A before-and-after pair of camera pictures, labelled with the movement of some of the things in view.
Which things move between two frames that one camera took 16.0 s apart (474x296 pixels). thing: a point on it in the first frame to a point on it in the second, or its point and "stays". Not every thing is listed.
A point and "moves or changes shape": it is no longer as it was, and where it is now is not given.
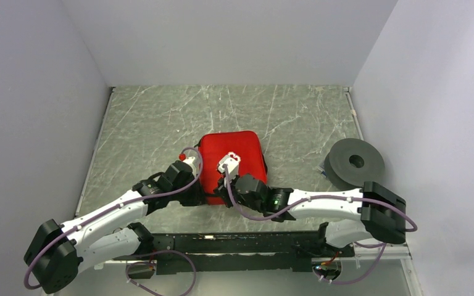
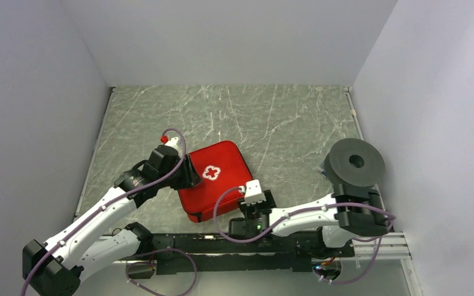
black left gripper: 198,197 to 191,177
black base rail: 207,252 stays
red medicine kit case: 246,144 moves or changes shape
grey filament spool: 352,161 stays
